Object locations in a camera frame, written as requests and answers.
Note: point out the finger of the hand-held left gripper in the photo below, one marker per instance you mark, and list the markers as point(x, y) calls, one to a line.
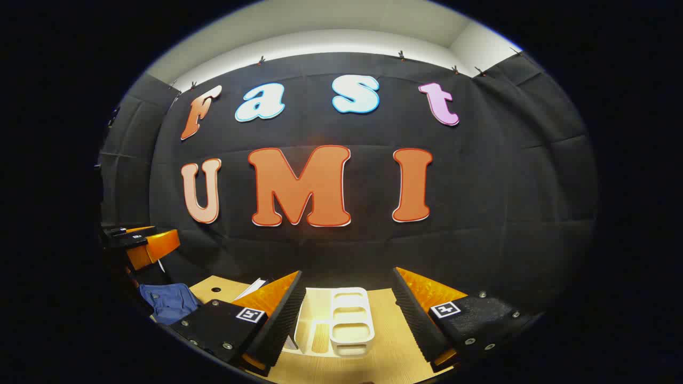
point(155, 248)
point(120, 231)

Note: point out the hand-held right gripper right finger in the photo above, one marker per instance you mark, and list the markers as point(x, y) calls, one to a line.
point(416, 320)

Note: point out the white plastic bookshelf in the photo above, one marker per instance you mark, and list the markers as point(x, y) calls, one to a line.
point(349, 320)

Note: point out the white-bordered blue cover book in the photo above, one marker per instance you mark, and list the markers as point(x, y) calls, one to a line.
point(251, 289)

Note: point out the blue fabric schoolbag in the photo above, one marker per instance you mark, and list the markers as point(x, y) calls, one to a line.
point(171, 301)

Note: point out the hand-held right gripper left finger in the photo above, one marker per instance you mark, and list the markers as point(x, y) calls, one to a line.
point(277, 320)

